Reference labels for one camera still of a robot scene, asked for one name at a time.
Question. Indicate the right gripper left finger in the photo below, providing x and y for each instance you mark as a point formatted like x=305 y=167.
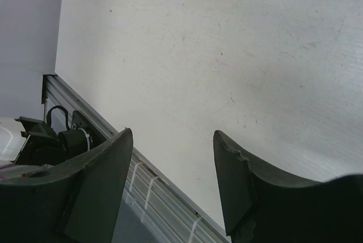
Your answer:
x=75 y=201

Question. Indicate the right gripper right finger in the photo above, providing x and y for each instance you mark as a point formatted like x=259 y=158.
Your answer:
x=262 y=203

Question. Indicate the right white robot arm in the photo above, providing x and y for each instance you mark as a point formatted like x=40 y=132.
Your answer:
x=29 y=146

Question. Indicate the aluminium frame rail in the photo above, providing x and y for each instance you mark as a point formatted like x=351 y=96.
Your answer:
x=152 y=208

